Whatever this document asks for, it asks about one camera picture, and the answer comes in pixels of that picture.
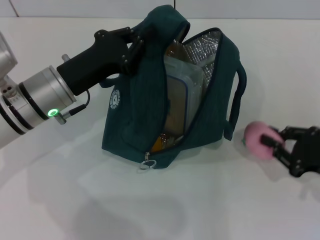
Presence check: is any yellow banana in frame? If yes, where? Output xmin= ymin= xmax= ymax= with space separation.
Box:
xmin=149 ymin=41 xmax=187 ymax=153

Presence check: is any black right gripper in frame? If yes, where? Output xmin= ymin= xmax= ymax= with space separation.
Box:
xmin=260 ymin=125 xmax=320 ymax=179

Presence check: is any silver zipper pull ring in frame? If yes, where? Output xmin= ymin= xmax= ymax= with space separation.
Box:
xmin=136 ymin=151 xmax=157 ymax=172

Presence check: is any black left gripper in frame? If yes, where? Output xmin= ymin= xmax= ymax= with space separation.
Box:
xmin=56 ymin=26 xmax=153 ymax=96

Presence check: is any pink peach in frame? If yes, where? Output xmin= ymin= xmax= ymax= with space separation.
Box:
xmin=241 ymin=121 xmax=285 ymax=161

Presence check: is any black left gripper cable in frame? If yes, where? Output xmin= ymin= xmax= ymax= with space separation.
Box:
xmin=56 ymin=89 xmax=91 ymax=125

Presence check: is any teal blue lunch bag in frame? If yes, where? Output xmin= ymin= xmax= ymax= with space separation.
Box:
xmin=98 ymin=5 xmax=248 ymax=171

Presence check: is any clear blue-rimmed food container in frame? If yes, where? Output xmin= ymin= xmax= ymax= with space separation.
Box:
xmin=163 ymin=51 xmax=216 ymax=137

